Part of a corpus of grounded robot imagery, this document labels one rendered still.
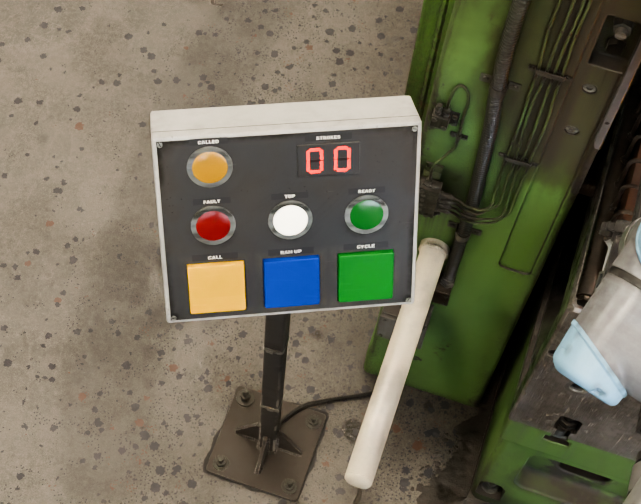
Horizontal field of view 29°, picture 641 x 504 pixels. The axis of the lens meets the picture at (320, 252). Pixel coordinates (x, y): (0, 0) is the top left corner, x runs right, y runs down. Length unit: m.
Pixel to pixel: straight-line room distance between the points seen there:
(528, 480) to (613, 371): 1.38
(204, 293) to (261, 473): 1.00
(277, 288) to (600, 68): 0.51
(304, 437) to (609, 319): 1.55
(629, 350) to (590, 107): 0.66
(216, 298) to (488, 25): 0.51
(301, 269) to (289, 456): 1.02
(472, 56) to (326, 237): 0.32
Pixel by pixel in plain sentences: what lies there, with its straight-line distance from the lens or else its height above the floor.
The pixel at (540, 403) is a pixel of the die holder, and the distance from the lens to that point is 2.13.
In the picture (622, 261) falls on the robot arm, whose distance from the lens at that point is 1.18.
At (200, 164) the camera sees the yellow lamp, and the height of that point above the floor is 1.17.
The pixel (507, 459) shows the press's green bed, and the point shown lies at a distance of 2.41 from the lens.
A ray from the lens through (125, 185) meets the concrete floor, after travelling 2.94.
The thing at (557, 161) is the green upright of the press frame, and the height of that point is 0.96.
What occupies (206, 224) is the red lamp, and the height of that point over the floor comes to 1.09.
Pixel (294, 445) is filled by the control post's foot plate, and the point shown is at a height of 0.05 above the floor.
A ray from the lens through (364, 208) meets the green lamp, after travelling 1.63.
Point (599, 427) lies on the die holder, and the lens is 2.16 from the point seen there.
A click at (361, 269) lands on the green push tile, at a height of 1.02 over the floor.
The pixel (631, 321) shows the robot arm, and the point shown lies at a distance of 1.16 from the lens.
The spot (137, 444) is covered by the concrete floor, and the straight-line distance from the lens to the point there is 2.66.
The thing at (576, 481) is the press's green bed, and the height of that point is 0.17.
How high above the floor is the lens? 2.50
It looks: 62 degrees down
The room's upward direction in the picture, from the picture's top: 7 degrees clockwise
